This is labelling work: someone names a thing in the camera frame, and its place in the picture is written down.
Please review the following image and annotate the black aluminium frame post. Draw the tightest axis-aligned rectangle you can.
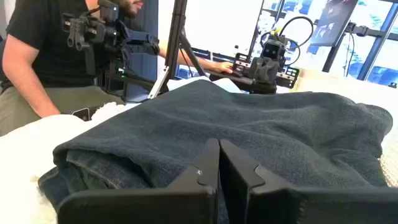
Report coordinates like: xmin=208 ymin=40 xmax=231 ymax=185
xmin=357 ymin=2 xmax=398 ymax=82
xmin=247 ymin=0 xmax=287 ymax=60

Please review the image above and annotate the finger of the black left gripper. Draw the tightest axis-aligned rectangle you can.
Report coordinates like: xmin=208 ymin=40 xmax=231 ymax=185
xmin=248 ymin=58 xmax=266 ymax=84
xmin=264 ymin=58 xmax=280 ymax=85

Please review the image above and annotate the dark flat monitor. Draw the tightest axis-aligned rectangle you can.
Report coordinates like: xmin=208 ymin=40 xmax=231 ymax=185
xmin=309 ymin=0 xmax=360 ymax=47

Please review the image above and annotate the black smartphone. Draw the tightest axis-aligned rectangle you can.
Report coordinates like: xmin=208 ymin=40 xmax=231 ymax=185
xmin=72 ymin=107 xmax=93 ymax=121

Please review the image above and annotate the white fluffy cloth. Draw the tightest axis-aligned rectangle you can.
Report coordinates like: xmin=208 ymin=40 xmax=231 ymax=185
xmin=0 ymin=101 xmax=141 ymax=224

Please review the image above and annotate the person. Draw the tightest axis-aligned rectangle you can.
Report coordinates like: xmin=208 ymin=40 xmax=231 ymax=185
xmin=0 ymin=0 xmax=234 ymax=138

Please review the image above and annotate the dark grey terry towel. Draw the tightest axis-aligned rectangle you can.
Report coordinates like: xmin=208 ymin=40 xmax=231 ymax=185
xmin=52 ymin=79 xmax=394 ymax=224

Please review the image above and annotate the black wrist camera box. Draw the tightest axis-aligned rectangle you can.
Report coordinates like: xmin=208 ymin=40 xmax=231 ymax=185
xmin=262 ymin=39 xmax=285 ymax=60

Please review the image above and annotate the black looped cable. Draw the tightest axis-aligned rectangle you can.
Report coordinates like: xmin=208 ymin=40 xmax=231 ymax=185
xmin=278 ymin=16 xmax=315 ymax=48

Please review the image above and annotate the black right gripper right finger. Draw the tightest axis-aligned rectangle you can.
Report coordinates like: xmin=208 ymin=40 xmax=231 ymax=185
xmin=219 ymin=139 xmax=398 ymax=224

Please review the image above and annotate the dark blue denim garment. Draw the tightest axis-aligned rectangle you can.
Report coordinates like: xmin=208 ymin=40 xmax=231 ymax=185
xmin=37 ymin=149 xmax=152 ymax=212

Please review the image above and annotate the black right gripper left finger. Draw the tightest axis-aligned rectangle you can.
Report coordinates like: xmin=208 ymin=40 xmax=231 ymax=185
xmin=57 ymin=138 xmax=221 ymax=224

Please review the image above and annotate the person's hand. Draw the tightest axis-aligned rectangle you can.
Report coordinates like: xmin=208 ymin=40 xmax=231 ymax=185
xmin=214 ymin=61 xmax=234 ymax=75

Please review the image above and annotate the black flat base plate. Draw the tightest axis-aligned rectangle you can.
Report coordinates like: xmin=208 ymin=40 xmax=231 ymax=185
xmin=210 ymin=70 xmax=277 ymax=95

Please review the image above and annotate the black camera tripod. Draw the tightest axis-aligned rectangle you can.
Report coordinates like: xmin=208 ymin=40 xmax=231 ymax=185
xmin=147 ymin=0 xmax=208 ymax=100

